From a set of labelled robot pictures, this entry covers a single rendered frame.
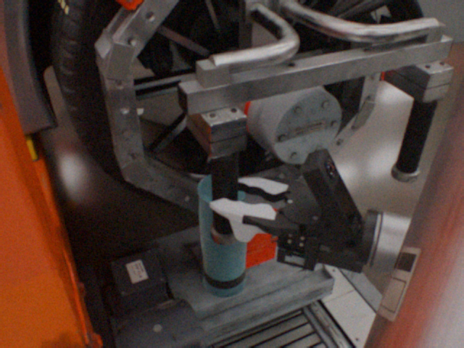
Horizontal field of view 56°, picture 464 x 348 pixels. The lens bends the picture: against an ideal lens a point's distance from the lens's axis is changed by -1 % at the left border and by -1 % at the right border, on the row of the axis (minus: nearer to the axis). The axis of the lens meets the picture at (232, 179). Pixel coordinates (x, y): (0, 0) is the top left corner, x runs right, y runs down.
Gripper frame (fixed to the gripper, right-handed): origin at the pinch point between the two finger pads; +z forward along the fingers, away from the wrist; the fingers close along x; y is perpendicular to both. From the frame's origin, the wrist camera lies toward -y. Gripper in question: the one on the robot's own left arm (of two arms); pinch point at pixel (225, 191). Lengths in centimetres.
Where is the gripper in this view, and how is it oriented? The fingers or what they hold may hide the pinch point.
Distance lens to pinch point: 60.6
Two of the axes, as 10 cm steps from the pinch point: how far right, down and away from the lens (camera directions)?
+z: -9.4, -2.1, 2.7
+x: 3.4, -5.8, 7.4
